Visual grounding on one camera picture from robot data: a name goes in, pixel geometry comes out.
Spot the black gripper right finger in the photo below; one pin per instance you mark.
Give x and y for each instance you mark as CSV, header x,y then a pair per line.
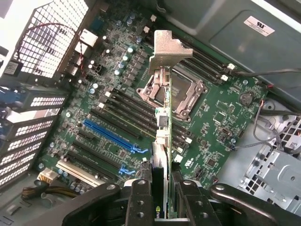
x,y
200,207

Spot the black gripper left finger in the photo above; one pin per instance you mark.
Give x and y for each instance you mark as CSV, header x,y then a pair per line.
x,y
138,204

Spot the long black expansion slot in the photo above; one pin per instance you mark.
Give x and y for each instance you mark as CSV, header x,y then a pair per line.
x,y
91,166
96,154

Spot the white expansion slot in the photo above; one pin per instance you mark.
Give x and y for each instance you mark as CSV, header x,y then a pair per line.
x,y
77,173

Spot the green motherboard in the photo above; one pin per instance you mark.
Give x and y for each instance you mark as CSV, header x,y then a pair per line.
x,y
211,131

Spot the blue expansion slot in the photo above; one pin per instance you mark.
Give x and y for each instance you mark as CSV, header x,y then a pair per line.
x,y
108,134

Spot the perforated metal disk bay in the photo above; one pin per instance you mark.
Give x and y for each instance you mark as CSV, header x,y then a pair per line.
x,y
275,171

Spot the short black expansion slot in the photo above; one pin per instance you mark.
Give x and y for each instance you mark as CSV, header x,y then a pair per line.
x,y
85,134

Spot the black RAM slot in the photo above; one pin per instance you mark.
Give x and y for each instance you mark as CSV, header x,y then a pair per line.
x,y
127,110
131,101
202,67
207,58

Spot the white power connector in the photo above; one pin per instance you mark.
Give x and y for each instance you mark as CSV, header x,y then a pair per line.
x,y
48,174

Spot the metal CPU socket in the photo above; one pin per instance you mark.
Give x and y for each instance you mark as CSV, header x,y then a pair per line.
x,y
188,94

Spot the round coin cell battery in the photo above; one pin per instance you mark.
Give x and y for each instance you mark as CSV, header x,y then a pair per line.
x,y
247,98

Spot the grey metal PC case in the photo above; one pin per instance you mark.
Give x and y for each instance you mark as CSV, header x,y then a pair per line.
x,y
14,202

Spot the perforated slot cover panel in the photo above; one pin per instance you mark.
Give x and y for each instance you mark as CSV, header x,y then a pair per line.
x,y
28,131

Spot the blue plug connector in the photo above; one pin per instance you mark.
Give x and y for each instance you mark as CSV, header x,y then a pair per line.
x,y
9,101

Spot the silver rear port block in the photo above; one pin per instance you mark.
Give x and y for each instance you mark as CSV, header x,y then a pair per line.
x,y
88,37

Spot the grey power supply box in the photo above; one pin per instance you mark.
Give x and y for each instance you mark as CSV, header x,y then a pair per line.
x,y
223,26

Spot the perforated fan grille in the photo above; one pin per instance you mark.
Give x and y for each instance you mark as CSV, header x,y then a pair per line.
x,y
47,42

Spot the small barcode sticker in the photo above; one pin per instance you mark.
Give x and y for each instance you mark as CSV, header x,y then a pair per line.
x,y
12,67

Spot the white label sticker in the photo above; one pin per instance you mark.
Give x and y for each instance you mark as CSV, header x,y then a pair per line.
x,y
258,25

